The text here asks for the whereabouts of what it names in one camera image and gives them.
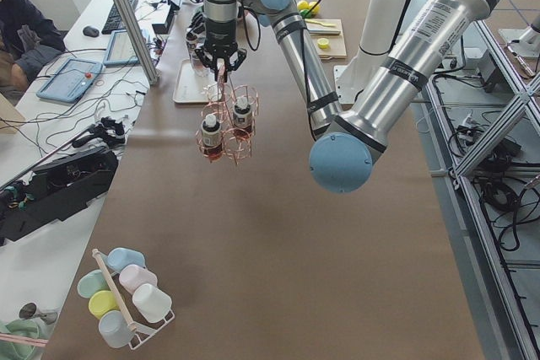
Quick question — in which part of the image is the copper wire bottle basket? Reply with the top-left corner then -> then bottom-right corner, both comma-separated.
196,83 -> 259,164

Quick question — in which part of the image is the tea bottle white cap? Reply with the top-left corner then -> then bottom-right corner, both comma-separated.
186,28 -> 208,77

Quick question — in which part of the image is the yellow plastic knife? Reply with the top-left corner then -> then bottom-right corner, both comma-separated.
305,19 -> 337,27

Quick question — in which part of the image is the green lime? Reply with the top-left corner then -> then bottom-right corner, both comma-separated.
308,2 -> 321,16

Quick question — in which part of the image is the aluminium frame post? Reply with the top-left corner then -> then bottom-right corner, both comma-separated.
113,0 -> 159,85

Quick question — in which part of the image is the blue teach pendant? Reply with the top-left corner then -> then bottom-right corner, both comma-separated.
36,58 -> 103,104
103,30 -> 138,67

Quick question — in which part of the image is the green cup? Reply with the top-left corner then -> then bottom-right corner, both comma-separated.
77,269 -> 109,298

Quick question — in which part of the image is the steel muddler black tip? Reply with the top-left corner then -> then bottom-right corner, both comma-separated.
308,29 -> 342,36

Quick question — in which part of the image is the upper yellow lemon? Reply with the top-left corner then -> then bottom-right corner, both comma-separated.
297,0 -> 310,11

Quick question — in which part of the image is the black electronics box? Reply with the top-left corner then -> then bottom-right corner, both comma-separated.
1,146 -> 118,242

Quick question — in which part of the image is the aluminium side frame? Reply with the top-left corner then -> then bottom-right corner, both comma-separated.
424,21 -> 539,359

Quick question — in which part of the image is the half lemon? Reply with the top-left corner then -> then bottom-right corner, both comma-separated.
317,37 -> 330,49

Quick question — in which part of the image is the white cup rack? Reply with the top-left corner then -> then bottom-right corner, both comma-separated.
92,249 -> 175,350

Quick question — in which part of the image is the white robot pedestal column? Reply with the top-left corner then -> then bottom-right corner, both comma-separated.
359,0 -> 410,56

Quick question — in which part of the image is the white cup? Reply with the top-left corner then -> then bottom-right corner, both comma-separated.
132,283 -> 172,323

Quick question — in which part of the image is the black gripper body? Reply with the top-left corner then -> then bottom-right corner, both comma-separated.
195,44 -> 247,81

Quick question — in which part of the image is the black keyboard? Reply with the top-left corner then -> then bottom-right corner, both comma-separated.
101,0 -> 138,35

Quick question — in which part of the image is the metal jigger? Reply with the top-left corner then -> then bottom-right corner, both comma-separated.
19,302 -> 58,325

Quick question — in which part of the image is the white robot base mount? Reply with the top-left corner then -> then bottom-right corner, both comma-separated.
333,64 -> 365,105

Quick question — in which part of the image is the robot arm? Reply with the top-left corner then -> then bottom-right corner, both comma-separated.
309,0 -> 500,193
196,0 -> 342,139

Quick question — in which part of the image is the seated person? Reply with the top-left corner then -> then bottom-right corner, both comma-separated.
1,0 -> 66,105

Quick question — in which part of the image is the cream rabbit tray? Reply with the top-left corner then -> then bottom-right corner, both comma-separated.
172,59 -> 217,105

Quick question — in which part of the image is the pink cup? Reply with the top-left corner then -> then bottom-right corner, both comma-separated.
119,264 -> 158,294

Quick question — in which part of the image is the bamboo cutting board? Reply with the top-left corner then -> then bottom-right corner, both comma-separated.
306,19 -> 347,59

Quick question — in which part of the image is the light blue cup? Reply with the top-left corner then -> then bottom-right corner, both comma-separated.
98,310 -> 134,348

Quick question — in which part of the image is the black computer mouse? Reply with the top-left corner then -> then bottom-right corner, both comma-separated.
83,25 -> 100,38

